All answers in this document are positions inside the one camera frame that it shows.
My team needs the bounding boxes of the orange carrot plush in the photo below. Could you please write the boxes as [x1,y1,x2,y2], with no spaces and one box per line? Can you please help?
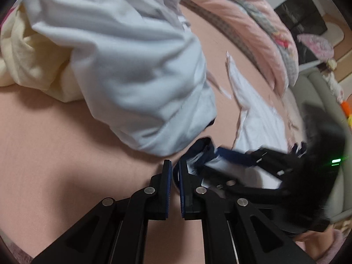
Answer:
[340,100,352,116]

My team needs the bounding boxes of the dark glass wardrobe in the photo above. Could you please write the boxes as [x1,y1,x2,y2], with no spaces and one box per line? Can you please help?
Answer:
[275,0,328,64]

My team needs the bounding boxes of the folded pink quilt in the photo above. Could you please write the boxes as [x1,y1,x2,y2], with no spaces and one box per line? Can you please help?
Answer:
[180,0,300,97]

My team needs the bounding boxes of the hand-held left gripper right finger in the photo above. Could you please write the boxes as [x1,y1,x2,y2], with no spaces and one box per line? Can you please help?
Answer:
[177,159,317,264]

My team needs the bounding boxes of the white t-shirt navy trim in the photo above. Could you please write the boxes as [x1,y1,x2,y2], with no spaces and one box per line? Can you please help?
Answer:
[185,50,290,191]

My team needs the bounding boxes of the pink printed cloth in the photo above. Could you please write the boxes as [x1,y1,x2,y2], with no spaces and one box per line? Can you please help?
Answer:
[297,33,334,61]

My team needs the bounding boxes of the pale yellow garment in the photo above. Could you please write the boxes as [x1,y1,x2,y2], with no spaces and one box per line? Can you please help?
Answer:
[0,5,88,103]

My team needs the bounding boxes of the grey-green padded headboard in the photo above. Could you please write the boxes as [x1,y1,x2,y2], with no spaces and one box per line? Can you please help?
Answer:
[286,69,352,223]

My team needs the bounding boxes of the person's right forearm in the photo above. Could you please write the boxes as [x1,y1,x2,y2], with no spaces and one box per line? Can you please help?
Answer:
[294,225,350,264]

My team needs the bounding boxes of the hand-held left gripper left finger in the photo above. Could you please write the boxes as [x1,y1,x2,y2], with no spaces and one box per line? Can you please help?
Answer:
[31,159,173,264]

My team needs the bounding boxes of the white rabbit plush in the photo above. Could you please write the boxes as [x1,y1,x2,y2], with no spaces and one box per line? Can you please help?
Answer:
[324,71,344,102]

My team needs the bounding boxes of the white shirt navy cuffs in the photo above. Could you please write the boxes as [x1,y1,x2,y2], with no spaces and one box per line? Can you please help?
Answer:
[22,0,218,157]

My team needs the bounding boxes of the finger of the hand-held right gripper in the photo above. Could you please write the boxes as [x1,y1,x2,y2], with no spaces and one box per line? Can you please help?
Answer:
[217,146,293,174]
[217,179,293,203]

